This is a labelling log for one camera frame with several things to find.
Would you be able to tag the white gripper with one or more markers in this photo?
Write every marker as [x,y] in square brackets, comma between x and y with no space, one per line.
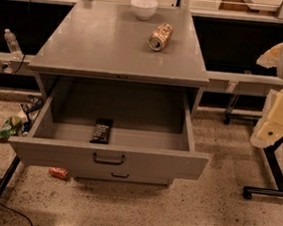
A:
[270,128]

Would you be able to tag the open grey top drawer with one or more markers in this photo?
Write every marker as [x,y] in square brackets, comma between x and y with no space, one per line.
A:
[152,129]

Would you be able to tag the grey metal drawer cabinet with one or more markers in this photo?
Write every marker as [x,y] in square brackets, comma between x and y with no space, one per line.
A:
[106,41]

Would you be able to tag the black stand base right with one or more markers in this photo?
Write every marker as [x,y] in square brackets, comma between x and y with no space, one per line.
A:
[270,153]

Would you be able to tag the gold soda can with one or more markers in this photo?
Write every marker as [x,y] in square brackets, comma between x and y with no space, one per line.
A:
[160,37]

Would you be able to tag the white bowl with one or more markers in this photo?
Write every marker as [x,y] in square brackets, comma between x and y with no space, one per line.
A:
[144,9]

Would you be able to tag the dark snack bags pile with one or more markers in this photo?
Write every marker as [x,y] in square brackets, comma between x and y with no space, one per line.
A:
[29,112]

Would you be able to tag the green chip bag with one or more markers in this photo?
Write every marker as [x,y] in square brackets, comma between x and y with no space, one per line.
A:
[11,126]

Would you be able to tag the clear plastic water bottle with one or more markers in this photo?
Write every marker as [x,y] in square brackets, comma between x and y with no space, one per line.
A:
[13,44]

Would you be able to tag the black lower drawer handle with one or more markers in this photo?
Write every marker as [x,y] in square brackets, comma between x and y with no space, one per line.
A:
[122,176]

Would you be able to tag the black drawer handle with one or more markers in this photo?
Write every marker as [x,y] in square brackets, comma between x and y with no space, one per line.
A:
[122,176]
[116,160]

